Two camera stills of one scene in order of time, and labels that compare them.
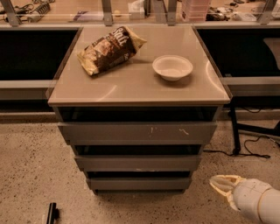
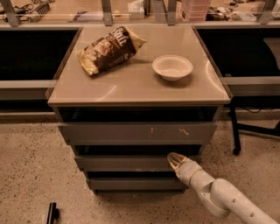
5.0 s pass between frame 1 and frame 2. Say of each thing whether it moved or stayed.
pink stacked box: stayed
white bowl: stayed
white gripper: moved
